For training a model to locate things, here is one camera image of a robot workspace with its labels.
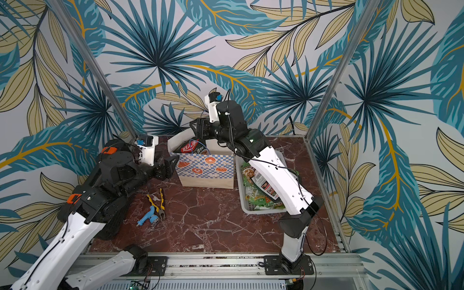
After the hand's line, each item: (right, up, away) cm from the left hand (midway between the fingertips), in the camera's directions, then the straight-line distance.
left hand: (169, 157), depth 64 cm
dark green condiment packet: (+38, -14, +29) cm, 50 cm away
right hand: (+10, +12, 0) cm, 16 cm away
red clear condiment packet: (+1, +5, +24) cm, 25 cm away
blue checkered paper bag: (+15, -6, +18) cm, 24 cm away
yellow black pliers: (-12, -26, +24) cm, 37 cm away
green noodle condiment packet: (+33, -20, +29) cm, 48 cm away
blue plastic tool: (-17, -27, +21) cm, 38 cm away
